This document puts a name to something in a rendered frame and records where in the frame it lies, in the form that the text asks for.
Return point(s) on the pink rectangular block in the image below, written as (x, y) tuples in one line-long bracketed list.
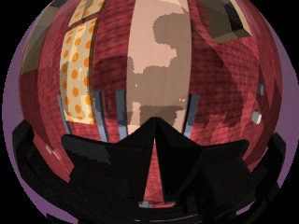
[(57, 154)]

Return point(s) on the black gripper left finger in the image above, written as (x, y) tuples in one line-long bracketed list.
[(129, 158)]

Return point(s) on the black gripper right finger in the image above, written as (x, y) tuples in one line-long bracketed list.
[(181, 159)]

